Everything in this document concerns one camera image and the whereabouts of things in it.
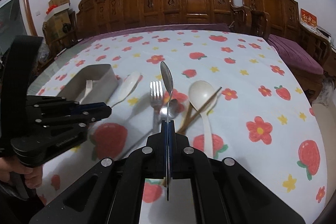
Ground dark brown chopstick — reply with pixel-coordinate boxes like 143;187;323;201
177;87;222;134

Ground stainless steel fork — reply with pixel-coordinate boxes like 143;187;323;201
150;81;163;134

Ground large white plastic spoon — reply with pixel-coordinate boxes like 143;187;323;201
188;80;217;157

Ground person's left hand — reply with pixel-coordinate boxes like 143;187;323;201
0;157;43;189

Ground white plastic fork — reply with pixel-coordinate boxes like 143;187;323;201
79;80;93;104

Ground metal rectangular tray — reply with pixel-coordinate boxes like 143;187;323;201
58;64;118;104

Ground small stainless steel spoon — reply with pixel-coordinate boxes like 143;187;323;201
116;99;179;160

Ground strawberry flower tablecloth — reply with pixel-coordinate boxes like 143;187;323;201
38;30;327;223

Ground stacked cardboard boxes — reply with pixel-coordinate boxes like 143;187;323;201
42;0;76;57

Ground carved wooden bench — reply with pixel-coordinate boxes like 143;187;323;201
75;0;251;38

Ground purple chair cushion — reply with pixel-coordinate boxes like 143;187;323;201
268;34;323;75

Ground carved wooden armchair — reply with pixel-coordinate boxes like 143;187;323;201
243;0;301;44

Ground wooden side table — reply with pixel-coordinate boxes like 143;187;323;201
299;24;335;77

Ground red box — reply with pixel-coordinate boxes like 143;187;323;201
300;9;317;28

